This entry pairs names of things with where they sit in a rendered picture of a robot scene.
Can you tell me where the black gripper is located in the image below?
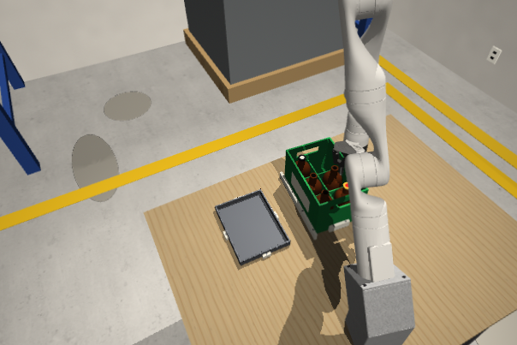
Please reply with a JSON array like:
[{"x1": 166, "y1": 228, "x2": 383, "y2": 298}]
[{"x1": 332, "y1": 144, "x2": 368, "y2": 175}]

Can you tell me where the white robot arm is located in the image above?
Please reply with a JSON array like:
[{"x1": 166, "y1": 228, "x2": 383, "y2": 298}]
[{"x1": 334, "y1": 0, "x2": 395, "y2": 283}]

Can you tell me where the green divided crate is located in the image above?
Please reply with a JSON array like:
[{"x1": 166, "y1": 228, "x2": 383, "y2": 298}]
[{"x1": 284, "y1": 137, "x2": 352, "y2": 234}]

